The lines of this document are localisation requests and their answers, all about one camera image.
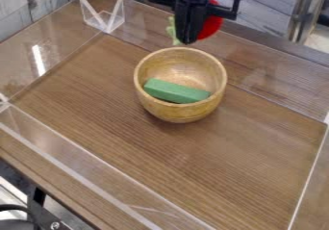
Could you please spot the green rectangular block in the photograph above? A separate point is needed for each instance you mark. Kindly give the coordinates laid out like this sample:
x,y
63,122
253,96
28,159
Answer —
x,y
173,92

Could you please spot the black table frame bracket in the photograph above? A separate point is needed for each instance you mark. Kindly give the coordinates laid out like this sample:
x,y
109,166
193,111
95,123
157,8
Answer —
x,y
44,219

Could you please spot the clear acrylic corner bracket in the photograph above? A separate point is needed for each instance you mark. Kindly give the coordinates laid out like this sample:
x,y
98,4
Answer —
x,y
105,21

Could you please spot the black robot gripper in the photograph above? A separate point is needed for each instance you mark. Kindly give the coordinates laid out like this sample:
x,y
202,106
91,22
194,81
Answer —
x,y
191,13

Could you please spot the clear acrylic tray wall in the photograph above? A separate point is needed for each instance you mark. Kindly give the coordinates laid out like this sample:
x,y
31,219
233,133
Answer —
x,y
102,155

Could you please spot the red plush fruit green leaves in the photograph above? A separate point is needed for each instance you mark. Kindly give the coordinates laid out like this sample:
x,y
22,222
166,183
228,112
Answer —
x,y
212,26

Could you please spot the wooden bowl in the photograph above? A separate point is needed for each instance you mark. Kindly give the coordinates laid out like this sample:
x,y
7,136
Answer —
x,y
179,83

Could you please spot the metal table leg background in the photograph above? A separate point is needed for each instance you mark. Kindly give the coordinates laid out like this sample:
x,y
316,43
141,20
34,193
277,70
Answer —
x,y
302,20

